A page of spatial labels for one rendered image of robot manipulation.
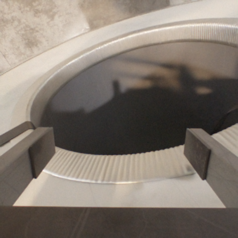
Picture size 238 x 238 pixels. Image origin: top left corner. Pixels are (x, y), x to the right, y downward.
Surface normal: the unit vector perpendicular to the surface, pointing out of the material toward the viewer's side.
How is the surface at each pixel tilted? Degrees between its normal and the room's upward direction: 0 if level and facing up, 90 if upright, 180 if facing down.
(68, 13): 0
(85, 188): 90
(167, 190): 90
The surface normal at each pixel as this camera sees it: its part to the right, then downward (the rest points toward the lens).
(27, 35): -0.12, 0.65
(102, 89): 0.56, 0.39
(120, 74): 0.26, 0.55
